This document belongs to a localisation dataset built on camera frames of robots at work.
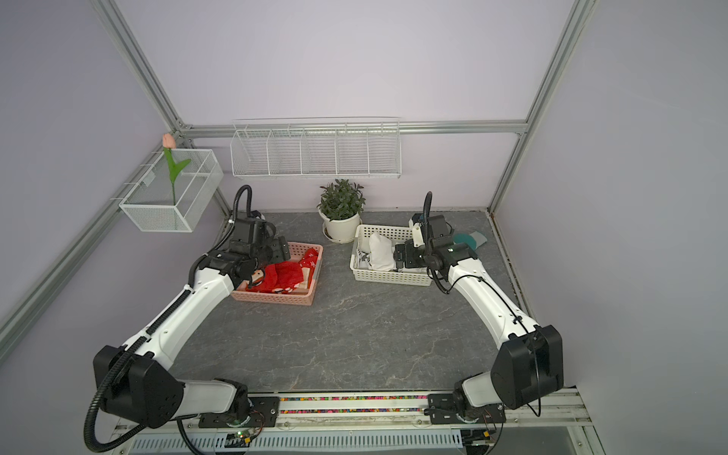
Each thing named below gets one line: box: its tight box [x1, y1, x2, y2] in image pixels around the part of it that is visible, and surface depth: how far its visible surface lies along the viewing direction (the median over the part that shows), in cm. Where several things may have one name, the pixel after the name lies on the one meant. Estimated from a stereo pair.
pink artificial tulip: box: [162, 132, 192, 206], surface depth 86 cm
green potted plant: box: [316, 179, 366, 234], surface depth 103 cm
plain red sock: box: [245, 260, 305, 293], surface depth 96 cm
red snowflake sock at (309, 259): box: [298, 247, 320, 277], surface depth 101 cm
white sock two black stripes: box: [368, 231, 396, 273], surface depth 103 cm
